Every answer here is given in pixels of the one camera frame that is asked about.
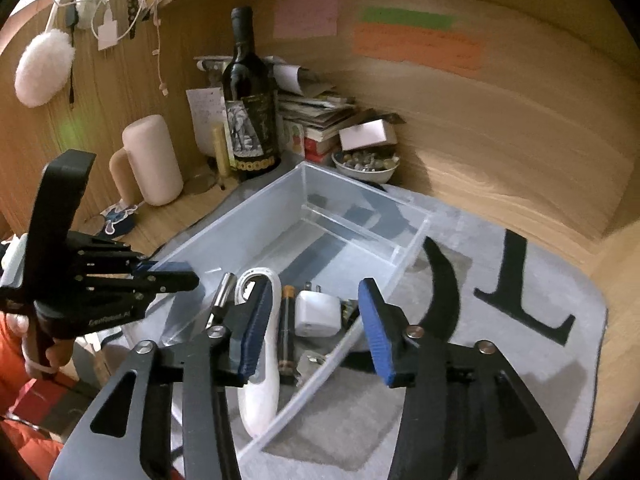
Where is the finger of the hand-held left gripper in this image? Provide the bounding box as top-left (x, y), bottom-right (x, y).
top-left (134, 260), bottom-right (201, 295)

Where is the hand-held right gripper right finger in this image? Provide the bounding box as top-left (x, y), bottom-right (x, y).
top-left (357, 277), bottom-right (581, 480)

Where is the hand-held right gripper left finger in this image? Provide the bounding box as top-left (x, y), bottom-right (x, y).
top-left (47, 276), bottom-right (273, 480)

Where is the gold and black battery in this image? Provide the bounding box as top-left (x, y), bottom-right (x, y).
top-left (278, 285), bottom-right (297, 377)

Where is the white handheld device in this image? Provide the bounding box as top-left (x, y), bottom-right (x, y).
top-left (235, 266), bottom-right (282, 437)

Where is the clear plastic storage bin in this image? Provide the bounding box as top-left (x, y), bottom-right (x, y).
top-left (120, 161), bottom-right (432, 453)

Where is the person's left hand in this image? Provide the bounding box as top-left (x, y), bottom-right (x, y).
top-left (7, 310), bottom-right (73, 378)

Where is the silver metal cylinder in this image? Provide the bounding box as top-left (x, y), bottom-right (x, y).
top-left (206, 272), bottom-right (238, 331)

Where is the white charger plug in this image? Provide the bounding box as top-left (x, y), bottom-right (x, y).
top-left (294, 282), bottom-right (345, 338)

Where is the small metal clip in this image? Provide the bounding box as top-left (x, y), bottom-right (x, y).
top-left (295, 351), bottom-right (328, 386)

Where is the blue cartoon sticker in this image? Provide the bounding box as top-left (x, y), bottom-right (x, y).
top-left (97, 200), bottom-right (138, 236)

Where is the grey mat with black letters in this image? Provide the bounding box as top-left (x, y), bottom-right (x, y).
top-left (150, 180), bottom-right (608, 480)

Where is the beige tube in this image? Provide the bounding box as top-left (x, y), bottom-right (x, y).
top-left (212, 125), bottom-right (233, 177)

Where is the orange clothing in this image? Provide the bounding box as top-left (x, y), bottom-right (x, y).
top-left (0, 310), bottom-right (96, 480)

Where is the white bowl of beads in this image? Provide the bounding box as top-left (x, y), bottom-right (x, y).
top-left (331, 149), bottom-right (402, 185)

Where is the handwritten white paper note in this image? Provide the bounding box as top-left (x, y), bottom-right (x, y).
top-left (186, 86), bottom-right (226, 157)

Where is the card with coloured circles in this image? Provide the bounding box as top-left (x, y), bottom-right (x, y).
top-left (286, 122), bottom-right (306, 158)

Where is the small red box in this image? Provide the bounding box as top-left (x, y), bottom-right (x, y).
top-left (305, 136), bottom-right (337, 162)

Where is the white fluffy pompom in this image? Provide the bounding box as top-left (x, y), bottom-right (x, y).
top-left (14, 29), bottom-right (76, 108)

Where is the wine bottle with elephant label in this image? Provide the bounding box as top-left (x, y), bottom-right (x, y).
top-left (221, 6), bottom-right (282, 183)

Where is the rolled white paper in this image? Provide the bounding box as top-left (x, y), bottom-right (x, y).
top-left (194, 55), bottom-right (231, 72)

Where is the stack of books and papers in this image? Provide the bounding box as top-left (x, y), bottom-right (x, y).
top-left (272, 55), bottom-right (361, 163)

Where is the curled white paper sheet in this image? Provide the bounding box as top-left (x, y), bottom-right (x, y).
top-left (272, 62), bottom-right (301, 93)

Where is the white hanging tag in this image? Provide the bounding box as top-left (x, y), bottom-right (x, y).
top-left (97, 10), bottom-right (118, 51)

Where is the black studded band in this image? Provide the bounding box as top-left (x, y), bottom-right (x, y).
top-left (120, 0), bottom-right (146, 41)

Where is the orange sticky note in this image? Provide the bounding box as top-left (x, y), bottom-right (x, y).
top-left (352, 22), bottom-right (486, 78)

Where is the pink sticky note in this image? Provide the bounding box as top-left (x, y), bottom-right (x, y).
top-left (272, 0), bottom-right (341, 38)

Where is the green sticky note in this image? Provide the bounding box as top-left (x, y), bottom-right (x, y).
top-left (361, 6), bottom-right (457, 31)

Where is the beige mug with handle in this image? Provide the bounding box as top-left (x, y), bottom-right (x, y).
top-left (109, 114), bottom-right (185, 207)

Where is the black hanging strap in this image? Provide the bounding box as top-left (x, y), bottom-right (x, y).
top-left (65, 0), bottom-right (78, 106)

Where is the white hanging cord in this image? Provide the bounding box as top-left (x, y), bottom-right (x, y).
top-left (150, 0), bottom-right (170, 97)

